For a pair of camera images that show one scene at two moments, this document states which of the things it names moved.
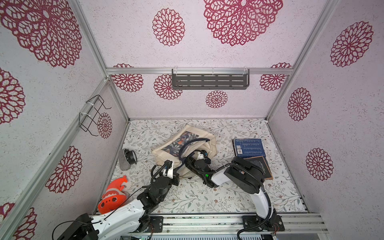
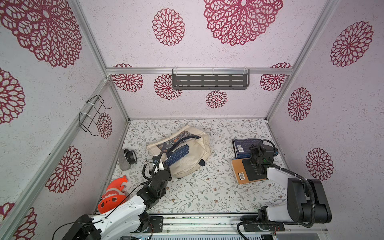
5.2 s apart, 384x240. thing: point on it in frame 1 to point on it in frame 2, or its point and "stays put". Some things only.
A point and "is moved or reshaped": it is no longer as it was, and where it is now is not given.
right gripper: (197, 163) to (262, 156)
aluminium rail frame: (296, 224) stays put
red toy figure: (115, 195) stays put
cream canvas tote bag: (181, 146) is moved or reshaped
